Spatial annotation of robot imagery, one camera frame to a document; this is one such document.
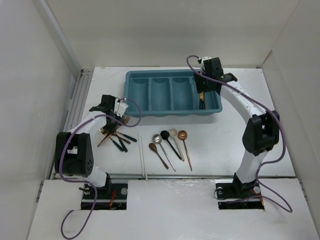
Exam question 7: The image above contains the brown wooden spoon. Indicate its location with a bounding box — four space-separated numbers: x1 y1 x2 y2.
148 143 169 170

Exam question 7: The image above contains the aluminium rail front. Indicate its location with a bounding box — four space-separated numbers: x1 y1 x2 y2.
109 173 233 180

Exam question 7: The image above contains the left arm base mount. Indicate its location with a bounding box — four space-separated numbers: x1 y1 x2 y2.
79 179 129 211

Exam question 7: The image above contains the copper knife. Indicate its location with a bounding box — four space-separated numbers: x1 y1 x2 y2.
202 92 206 110

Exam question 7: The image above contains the white chopstick right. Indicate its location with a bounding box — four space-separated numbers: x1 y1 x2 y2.
140 136 148 181

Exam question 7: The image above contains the white spoon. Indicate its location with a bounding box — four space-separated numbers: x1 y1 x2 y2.
169 128 185 162

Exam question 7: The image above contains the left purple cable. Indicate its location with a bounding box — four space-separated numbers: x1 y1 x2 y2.
58 97 142 239

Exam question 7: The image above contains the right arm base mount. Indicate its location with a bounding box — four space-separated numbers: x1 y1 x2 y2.
214 182 265 210

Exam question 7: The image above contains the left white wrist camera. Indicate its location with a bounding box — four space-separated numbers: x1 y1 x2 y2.
114 100 128 117

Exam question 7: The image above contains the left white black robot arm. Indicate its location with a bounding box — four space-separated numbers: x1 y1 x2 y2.
54 95 128 199

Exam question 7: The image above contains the white chopstick left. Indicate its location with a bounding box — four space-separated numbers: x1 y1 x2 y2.
137 133 145 179

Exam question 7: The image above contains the blue plastic cutlery tray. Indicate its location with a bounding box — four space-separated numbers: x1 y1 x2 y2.
124 69 223 118

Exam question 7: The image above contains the black spoon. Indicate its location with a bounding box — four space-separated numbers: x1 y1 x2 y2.
160 130 182 160

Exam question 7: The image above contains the gold blade green knife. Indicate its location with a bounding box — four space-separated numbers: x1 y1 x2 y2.
199 91 206 110

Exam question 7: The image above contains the white chopstick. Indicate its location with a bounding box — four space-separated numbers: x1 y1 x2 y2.
140 136 148 181
137 133 145 179

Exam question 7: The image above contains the silver metal spoon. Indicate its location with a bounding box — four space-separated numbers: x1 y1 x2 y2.
152 134 176 172

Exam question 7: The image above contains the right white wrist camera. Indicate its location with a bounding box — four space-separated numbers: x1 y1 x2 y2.
197 56 212 65

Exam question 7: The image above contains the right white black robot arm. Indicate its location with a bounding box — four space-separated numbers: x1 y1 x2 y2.
194 56 280 200

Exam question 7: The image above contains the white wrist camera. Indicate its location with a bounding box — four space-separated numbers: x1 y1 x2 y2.
197 56 212 65
114 100 128 117

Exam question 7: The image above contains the copper spoon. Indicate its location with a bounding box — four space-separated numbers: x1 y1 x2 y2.
178 130 193 172

